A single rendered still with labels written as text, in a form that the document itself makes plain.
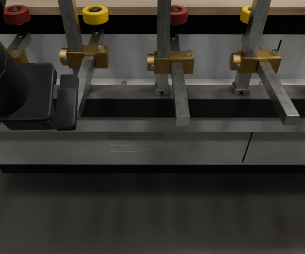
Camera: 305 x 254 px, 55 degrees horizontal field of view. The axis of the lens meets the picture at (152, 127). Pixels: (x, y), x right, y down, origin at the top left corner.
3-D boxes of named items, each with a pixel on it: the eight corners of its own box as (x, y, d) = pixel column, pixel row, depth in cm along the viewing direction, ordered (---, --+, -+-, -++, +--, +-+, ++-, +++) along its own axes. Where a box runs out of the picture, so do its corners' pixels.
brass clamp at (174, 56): (192, 75, 87) (194, 60, 83) (147, 75, 87) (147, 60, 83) (190, 64, 91) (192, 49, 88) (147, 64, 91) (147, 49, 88)
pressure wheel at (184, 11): (158, 39, 101) (158, 4, 93) (179, 35, 103) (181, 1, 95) (167, 49, 95) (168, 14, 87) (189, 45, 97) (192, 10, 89)
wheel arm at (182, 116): (189, 129, 69) (190, 115, 66) (174, 129, 69) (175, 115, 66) (177, 43, 101) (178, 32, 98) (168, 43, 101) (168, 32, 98)
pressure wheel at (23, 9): (9, 48, 96) (-4, 12, 88) (16, 37, 102) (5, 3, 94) (34, 47, 96) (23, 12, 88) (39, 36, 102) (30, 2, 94)
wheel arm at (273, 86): (295, 128, 69) (301, 114, 66) (281, 128, 69) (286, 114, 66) (250, 43, 101) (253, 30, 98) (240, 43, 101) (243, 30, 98)
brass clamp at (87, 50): (108, 69, 86) (106, 54, 82) (61, 69, 86) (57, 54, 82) (110, 59, 90) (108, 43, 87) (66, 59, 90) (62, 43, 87)
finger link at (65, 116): (37, 102, 41) (7, 65, 32) (89, 100, 41) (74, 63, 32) (32, 149, 38) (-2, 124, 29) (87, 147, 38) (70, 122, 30)
